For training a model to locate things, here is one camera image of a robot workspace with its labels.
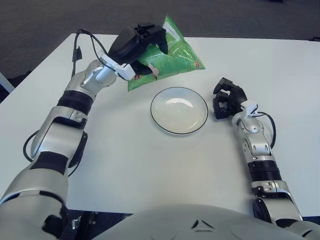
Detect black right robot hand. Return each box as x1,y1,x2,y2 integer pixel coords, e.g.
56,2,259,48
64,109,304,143
212,77,248,120

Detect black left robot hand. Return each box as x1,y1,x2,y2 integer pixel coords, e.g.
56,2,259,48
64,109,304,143
107,21,169,83

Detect green snack bag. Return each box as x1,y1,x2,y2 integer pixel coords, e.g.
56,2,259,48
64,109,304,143
126,15,206,93

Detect white plate black rim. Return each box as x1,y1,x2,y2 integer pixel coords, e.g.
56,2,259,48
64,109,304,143
150,86,209,137

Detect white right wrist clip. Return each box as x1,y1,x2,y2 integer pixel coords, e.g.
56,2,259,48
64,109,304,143
241,100,260,119

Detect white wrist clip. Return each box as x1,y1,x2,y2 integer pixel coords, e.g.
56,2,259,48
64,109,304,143
98,51,137,81
241,100,260,119

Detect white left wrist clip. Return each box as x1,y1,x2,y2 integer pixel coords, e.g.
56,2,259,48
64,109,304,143
98,51,137,81

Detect grey robot torso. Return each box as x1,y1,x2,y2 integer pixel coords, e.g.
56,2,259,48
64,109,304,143
91,203,303,240

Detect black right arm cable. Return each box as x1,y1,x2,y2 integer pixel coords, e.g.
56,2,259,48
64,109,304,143
257,111,277,148

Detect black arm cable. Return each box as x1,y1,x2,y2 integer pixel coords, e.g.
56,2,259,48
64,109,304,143
22,29,111,177
257,111,277,148

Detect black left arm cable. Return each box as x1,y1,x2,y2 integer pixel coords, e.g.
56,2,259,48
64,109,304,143
22,29,111,177

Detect metal bracket under table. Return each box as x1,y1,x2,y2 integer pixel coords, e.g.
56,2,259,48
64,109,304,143
70,214,84,229

